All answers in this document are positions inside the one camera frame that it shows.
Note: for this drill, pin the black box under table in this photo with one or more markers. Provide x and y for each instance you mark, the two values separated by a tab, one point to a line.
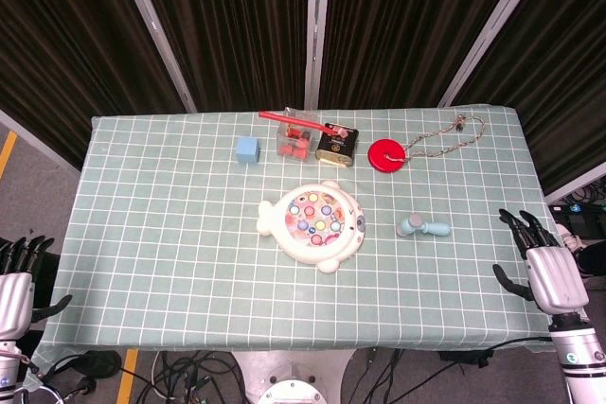
466	357

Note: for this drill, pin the red disc with hole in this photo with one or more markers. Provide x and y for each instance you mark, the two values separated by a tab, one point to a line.
381	160

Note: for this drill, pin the black and gold tin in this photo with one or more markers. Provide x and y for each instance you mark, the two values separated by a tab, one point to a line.
337	148

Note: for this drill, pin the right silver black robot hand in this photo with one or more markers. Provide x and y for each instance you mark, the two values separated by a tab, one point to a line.
556	276

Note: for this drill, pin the silver partition post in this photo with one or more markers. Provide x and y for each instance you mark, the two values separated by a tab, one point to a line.
317	30
156	32
492	30

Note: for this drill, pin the white fish-shaped fishing toy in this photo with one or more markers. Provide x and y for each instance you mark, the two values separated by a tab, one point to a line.
310	229

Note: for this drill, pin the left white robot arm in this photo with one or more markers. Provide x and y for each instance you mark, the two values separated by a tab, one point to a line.
9	371

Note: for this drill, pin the green checked tablecloth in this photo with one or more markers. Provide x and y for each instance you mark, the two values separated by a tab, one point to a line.
189	252

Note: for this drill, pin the dark brown curtain panel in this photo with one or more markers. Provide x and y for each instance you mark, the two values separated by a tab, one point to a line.
61	54
237	30
402	25
568	68

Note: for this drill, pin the silver partition base rail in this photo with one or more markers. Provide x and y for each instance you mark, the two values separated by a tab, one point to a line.
575	186

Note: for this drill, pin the light blue handheld toy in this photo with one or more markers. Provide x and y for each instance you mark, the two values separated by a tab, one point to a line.
421	226

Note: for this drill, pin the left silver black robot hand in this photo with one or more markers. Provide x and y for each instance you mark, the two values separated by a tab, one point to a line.
13	297

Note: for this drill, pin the black equipment with blue label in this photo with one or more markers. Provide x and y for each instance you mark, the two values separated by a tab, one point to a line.
584	222

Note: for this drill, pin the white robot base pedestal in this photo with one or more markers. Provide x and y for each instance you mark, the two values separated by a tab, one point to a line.
293	375

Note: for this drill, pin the red round toy piece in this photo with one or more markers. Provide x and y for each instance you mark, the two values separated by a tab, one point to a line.
286	150
299	152

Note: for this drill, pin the clear plastic box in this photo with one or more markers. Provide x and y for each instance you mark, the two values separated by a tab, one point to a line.
296	139

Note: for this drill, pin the light blue foam cube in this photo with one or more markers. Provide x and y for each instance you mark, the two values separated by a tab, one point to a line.
247	150

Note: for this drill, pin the red plastic stick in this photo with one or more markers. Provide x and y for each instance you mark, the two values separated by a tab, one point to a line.
289	119

